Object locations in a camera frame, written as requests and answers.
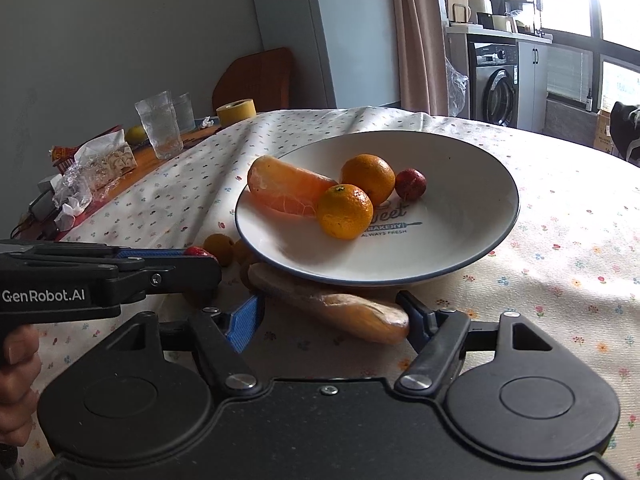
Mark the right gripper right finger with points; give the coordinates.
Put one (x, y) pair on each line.
(437, 337)

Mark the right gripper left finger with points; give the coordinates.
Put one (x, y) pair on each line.
(217, 342)

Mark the pale pomelo segment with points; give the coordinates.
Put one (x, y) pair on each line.
(367, 319)

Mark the small red fruit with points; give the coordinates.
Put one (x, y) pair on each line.
(197, 251)
(410, 184)

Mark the person left hand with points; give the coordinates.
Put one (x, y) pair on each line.
(20, 368)

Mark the small orange kumquat right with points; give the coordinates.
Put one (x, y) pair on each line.
(242, 253)

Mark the small orange kumquat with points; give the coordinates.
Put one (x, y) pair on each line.
(221, 247)
(242, 253)

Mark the small orange kumquat left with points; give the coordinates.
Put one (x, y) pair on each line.
(221, 247)

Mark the plastic snack bag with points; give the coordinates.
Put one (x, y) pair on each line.
(87, 171)

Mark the white plate blue rim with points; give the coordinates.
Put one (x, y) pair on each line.
(470, 205)

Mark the floral white tablecloth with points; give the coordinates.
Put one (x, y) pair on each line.
(571, 263)

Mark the mandarin orange front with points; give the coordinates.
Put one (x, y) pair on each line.
(344, 212)

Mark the mandarin orange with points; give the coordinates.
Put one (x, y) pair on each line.
(372, 174)
(344, 212)

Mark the green yellow fruit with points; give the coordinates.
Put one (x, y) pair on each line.
(135, 135)

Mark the mandarin orange rear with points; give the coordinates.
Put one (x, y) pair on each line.
(372, 174)

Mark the clear drinking glass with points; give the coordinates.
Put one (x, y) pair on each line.
(159, 121)

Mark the yellow tape roll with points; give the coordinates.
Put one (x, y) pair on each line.
(236, 111)

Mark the cardboard box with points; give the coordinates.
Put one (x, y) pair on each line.
(602, 138)

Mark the brown wooden chair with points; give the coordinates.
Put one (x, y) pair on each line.
(264, 77)

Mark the grey washing machine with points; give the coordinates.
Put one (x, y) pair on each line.
(494, 79)

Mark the black white clothing pile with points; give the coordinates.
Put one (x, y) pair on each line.
(624, 129)

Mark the white cabinet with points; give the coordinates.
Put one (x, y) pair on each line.
(532, 85)

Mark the pink curtain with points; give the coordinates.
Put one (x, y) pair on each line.
(421, 56)

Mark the white refrigerator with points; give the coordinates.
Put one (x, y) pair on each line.
(345, 51)

